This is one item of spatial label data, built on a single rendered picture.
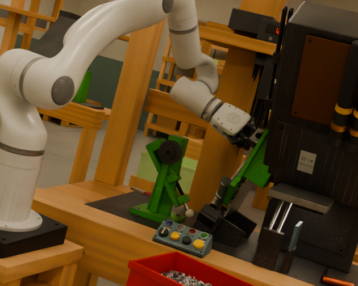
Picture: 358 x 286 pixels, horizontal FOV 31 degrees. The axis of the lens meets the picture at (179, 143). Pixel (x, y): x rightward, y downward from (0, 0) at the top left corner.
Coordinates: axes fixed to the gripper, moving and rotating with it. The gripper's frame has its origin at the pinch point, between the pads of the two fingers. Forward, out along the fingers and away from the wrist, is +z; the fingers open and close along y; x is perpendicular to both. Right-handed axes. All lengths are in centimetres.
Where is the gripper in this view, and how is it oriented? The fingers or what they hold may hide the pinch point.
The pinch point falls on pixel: (255, 139)
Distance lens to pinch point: 203.8
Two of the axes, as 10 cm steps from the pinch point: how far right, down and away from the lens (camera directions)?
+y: 5.8, -6.2, 5.3
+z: 8.0, 5.5, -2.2
